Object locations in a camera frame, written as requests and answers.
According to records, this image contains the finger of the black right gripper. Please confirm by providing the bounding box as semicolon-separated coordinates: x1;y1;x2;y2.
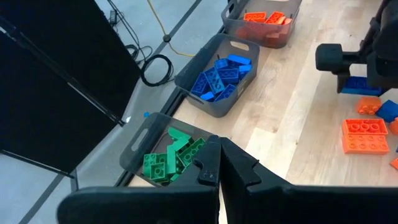
315;43;368;93

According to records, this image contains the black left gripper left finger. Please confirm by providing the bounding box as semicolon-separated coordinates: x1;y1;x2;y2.
57;135;222;224

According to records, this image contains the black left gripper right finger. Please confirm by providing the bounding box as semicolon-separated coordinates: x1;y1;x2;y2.
220;137;398;224

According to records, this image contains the long blue toy brick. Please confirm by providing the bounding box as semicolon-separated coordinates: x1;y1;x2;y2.
203;67;225;94
190;73;210;96
340;76;384;96
227;54;252;65

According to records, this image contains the long green toy brick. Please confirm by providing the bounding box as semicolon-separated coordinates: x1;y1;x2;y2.
177;138;206;167
142;153;158;177
166;144;177;175

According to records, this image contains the small orange toy brick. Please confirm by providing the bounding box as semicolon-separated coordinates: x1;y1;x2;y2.
356;96;382;115

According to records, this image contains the grey plastic bin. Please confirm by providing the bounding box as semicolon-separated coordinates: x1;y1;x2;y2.
221;0;303;49
119;112;225;188
174;33;261;118

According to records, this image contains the black folding partition screen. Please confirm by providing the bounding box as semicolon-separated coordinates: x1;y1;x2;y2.
0;0;142;179

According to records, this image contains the black floor cable coil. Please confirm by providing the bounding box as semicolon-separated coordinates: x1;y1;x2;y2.
141;54;174;87

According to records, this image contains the yellow cable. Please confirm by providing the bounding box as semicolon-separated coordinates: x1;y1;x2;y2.
146;0;196;58

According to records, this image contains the black cable bundle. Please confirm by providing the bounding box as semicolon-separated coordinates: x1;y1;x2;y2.
107;0;154;63

